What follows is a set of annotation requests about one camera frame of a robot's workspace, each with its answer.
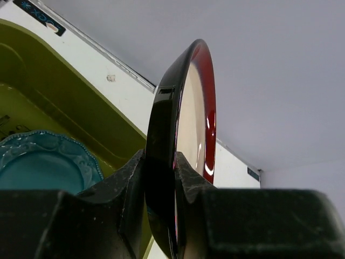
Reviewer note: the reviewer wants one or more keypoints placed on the right blue table label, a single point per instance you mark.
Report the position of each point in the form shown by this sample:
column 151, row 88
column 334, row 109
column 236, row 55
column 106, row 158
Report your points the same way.
column 253, row 174

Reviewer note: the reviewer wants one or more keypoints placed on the olive green plastic bin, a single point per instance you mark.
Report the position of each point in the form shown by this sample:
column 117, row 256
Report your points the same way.
column 40, row 90

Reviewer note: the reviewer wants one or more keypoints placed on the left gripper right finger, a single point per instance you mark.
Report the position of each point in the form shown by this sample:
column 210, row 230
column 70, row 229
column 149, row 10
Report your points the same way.
column 253, row 223

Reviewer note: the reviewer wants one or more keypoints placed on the blue table label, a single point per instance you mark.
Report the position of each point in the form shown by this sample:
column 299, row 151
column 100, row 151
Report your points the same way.
column 39, row 15
column 253, row 174

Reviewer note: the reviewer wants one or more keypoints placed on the left blue table label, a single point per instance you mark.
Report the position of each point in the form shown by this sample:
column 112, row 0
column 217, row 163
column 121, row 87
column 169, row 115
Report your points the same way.
column 39, row 15

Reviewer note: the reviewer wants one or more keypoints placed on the red rimmed cream plate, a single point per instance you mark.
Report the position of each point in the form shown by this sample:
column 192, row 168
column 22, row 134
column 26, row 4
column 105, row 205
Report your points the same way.
column 182, row 120

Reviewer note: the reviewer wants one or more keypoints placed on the teal scalloped plate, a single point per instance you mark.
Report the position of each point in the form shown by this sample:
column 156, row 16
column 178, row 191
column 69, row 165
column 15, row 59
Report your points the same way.
column 47, row 160

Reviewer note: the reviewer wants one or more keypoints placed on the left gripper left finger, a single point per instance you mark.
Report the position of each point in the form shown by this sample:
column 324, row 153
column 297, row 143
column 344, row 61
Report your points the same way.
column 104, row 221

